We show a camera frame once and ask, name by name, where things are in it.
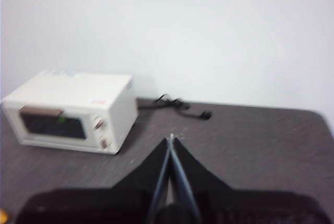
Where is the round oven timer knob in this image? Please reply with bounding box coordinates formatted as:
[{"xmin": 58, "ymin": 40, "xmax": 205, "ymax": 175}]
[{"xmin": 100, "ymin": 137, "xmax": 112, "ymax": 150}]

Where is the white Toshiba toaster oven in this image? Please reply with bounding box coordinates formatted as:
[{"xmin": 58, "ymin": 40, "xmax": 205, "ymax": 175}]
[{"xmin": 1, "ymin": 69, "xmax": 139, "ymax": 156}]

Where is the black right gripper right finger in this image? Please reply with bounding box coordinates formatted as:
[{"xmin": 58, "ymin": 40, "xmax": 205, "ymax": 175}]
[{"xmin": 170, "ymin": 137, "xmax": 330, "ymax": 224}]

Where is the black power cable with plug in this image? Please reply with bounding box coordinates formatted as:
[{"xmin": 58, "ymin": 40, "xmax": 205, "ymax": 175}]
[{"xmin": 137, "ymin": 93, "xmax": 213, "ymax": 121}]

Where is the round oven temperature knob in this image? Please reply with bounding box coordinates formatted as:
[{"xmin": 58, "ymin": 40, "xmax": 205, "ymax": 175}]
[{"xmin": 93, "ymin": 119, "xmax": 105, "ymax": 133}]

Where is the glass oven door with handle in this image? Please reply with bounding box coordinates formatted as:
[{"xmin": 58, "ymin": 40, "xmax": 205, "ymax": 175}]
[{"xmin": 17, "ymin": 104, "xmax": 90, "ymax": 144}]

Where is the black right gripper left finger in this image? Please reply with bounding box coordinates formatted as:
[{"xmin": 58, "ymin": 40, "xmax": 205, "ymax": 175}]
[{"xmin": 15, "ymin": 137, "xmax": 172, "ymax": 224}]

